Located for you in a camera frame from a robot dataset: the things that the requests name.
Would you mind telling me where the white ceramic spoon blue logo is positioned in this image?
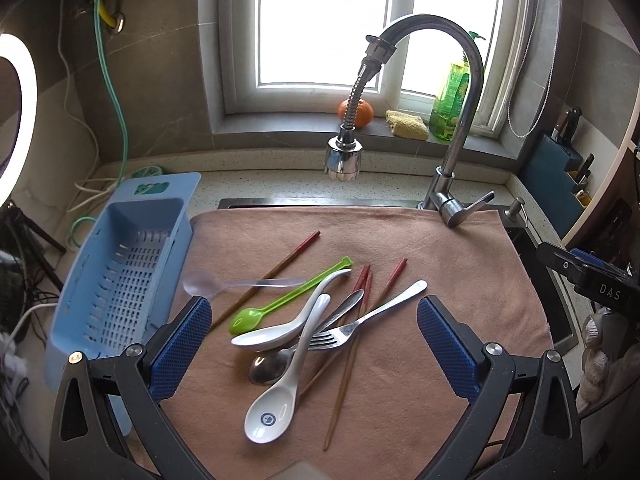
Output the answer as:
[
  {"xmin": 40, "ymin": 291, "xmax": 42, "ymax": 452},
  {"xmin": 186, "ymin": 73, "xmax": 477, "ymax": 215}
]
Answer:
[{"xmin": 244, "ymin": 294, "xmax": 331, "ymax": 444}]

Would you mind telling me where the clear plastic spoon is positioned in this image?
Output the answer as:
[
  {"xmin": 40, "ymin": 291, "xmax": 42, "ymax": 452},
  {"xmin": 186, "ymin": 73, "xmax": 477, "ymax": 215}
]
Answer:
[{"xmin": 181, "ymin": 271, "xmax": 305, "ymax": 299}]

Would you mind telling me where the stainless steel spoon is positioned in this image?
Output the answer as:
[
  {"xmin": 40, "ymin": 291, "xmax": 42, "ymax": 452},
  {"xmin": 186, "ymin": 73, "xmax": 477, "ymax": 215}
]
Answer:
[{"xmin": 248, "ymin": 288, "xmax": 364, "ymax": 386}]

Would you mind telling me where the green plastic spoon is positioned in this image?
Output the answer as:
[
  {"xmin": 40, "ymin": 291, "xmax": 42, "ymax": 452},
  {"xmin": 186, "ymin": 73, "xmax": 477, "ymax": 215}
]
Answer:
[{"xmin": 229, "ymin": 256, "xmax": 354, "ymax": 336}]

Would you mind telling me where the red-tipped wooden chopstick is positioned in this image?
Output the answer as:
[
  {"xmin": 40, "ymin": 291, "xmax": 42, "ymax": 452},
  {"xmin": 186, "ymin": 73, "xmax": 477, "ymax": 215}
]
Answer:
[
  {"xmin": 322, "ymin": 270, "xmax": 372, "ymax": 452},
  {"xmin": 297, "ymin": 264, "xmax": 370, "ymax": 401}
]

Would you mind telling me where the white ceramic soup spoon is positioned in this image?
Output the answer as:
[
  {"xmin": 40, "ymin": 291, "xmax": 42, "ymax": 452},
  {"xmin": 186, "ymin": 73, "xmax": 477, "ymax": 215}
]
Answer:
[{"xmin": 231, "ymin": 268, "xmax": 352, "ymax": 352}]

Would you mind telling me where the stainless steel fork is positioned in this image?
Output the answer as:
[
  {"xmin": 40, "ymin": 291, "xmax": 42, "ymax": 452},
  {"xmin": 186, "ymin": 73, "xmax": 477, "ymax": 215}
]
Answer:
[{"xmin": 305, "ymin": 278, "xmax": 429, "ymax": 352}]

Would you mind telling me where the chrome kitchen faucet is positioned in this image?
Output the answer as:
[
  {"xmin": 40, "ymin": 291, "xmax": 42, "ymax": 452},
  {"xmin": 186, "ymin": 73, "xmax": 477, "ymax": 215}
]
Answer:
[{"xmin": 324, "ymin": 14, "xmax": 495, "ymax": 228}]

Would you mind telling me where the gloved right hand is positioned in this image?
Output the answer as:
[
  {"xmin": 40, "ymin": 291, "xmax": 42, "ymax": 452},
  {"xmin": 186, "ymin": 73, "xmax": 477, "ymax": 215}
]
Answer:
[{"xmin": 576, "ymin": 308, "xmax": 639, "ymax": 418}]

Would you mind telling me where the dark blue knife block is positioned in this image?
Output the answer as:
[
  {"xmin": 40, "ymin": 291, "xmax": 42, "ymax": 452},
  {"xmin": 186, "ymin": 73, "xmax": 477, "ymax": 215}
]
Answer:
[{"xmin": 518, "ymin": 106, "xmax": 594, "ymax": 237}]

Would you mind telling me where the blue plastic drain basket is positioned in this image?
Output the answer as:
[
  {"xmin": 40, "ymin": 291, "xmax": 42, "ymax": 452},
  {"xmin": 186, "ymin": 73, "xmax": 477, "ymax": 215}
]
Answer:
[{"xmin": 44, "ymin": 172, "xmax": 201, "ymax": 392}]

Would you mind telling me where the black tripod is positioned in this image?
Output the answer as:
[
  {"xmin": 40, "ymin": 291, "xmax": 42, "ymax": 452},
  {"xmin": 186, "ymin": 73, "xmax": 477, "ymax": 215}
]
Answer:
[{"xmin": 1, "ymin": 198, "xmax": 67, "ymax": 292}]

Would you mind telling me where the green dish soap bottle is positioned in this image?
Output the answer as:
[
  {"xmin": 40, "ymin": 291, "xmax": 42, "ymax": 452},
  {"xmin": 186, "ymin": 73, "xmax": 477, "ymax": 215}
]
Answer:
[{"xmin": 428, "ymin": 52, "xmax": 471, "ymax": 142}]

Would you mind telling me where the pink towel mat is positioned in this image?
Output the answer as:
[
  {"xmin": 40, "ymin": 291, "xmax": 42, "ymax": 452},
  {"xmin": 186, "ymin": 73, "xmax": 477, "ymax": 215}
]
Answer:
[{"xmin": 162, "ymin": 207, "xmax": 552, "ymax": 479}]

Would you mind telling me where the yellow sponge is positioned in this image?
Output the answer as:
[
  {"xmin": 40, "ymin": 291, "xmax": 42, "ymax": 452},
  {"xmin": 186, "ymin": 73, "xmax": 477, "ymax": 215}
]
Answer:
[{"xmin": 385, "ymin": 110, "xmax": 428, "ymax": 141}]

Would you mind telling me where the orange fruit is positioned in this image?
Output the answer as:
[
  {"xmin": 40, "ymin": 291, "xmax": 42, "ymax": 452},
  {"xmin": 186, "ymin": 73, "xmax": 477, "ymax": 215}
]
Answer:
[{"xmin": 337, "ymin": 99, "xmax": 374, "ymax": 129}]

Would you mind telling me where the white cable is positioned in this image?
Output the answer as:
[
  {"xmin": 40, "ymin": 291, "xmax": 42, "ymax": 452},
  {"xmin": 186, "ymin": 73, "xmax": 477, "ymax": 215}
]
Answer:
[{"xmin": 55, "ymin": 0, "xmax": 120, "ymax": 214}]

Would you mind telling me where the white ring light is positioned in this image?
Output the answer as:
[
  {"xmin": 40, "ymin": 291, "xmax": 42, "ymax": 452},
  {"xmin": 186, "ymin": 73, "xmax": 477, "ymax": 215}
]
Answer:
[{"xmin": 1, "ymin": 32, "xmax": 38, "ymax": 204}]

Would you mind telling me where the yellow hose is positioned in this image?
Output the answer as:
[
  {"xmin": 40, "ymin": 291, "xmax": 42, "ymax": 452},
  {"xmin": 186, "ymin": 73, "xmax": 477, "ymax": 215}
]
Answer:
[{"xmin": 96, "ymin": 0, "xmax": 122, "ymax": 28}]

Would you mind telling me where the green hose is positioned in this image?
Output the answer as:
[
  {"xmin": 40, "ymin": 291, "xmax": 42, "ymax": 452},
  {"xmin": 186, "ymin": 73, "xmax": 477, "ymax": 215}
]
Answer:
[{"xmin": 67, "ymin": 0, "xmax": 130, "ymax": 252}]

